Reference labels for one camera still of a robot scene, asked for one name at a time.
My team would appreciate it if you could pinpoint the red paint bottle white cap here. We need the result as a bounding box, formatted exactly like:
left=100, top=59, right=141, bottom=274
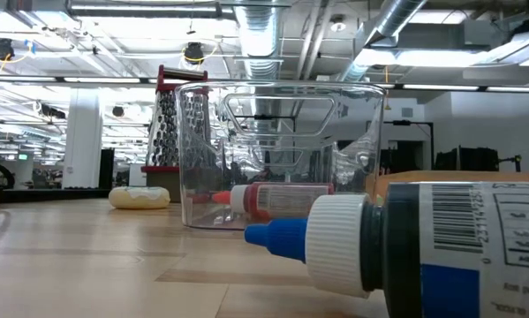
left=211, top=181, right=336, bottom=223

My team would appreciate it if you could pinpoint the clear plastic container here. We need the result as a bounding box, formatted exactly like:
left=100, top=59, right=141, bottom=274
left=174, top=80, right=387, bottom=231

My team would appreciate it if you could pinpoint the black ceiling-mounted device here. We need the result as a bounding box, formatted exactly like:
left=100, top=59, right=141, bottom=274
left=183, top=42, right=206, bottom=66
left=0, top=37, right=16, bottom=62

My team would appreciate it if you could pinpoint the toy donut white icing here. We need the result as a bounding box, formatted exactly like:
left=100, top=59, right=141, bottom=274
left=108, top=185, right=171, bottom=210

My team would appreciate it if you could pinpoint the black cabinet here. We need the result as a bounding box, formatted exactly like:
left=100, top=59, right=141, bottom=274
left=98, top=148, right=116, bottom=190

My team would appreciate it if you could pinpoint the tan cardboard box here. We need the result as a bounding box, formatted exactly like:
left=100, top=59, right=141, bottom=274
left=364, top=170, right=529, bottom=204

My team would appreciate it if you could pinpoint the white building column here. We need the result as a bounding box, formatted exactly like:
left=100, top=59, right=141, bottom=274
left=62, top=87, right=103, bottom=190

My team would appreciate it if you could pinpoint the black equipment rack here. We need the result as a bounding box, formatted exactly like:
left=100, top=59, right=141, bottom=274
left=435, top=147, right=500, bottom=172

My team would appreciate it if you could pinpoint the metal box grater red handle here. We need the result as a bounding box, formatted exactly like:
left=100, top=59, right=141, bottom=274
left=140, top=64, right=210, bottom=203

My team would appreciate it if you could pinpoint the silver ventilation duct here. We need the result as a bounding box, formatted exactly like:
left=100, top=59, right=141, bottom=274
left=339, top=0, right=427, bottom=83
left=233, top=0, right=288, bottom=81

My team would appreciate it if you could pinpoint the black table frame rail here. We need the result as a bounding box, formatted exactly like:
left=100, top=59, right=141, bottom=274
left=0, top=187, right=111, bottom=207

